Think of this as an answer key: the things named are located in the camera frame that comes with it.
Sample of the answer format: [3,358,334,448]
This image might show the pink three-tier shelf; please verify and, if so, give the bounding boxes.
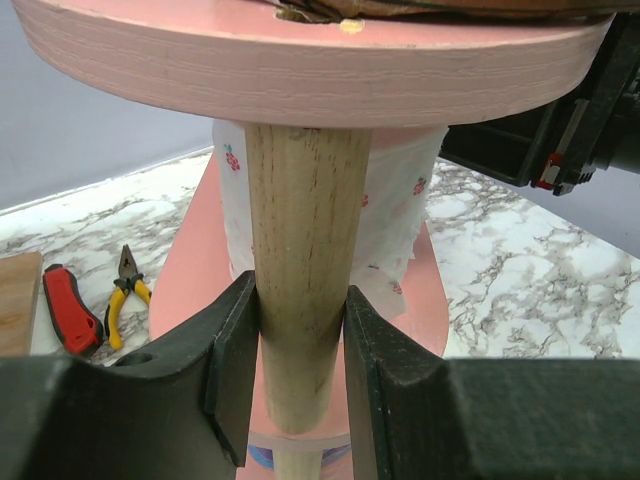
[9,0,616,480]

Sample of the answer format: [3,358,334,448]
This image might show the yellow handled pliers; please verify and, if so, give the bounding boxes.
[104,244,152,350]

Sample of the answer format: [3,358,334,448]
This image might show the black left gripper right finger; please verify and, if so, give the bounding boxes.
[343,287,639,479]

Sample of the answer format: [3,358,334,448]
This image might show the blue roll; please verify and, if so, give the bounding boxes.
[248,444,352,470]

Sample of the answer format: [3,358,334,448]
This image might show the white floral paper towel roll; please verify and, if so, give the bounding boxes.
[212,119,448,320]

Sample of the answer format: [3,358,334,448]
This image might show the red handled cutter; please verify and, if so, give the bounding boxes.
[42,264,104,358]

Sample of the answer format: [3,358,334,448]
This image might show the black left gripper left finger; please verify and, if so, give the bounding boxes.
[1,271,258,479]

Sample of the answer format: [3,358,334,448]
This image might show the wooden board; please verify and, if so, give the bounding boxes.
[0,252,43,357]

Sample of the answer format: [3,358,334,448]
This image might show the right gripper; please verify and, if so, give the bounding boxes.
[440,14,639,196]

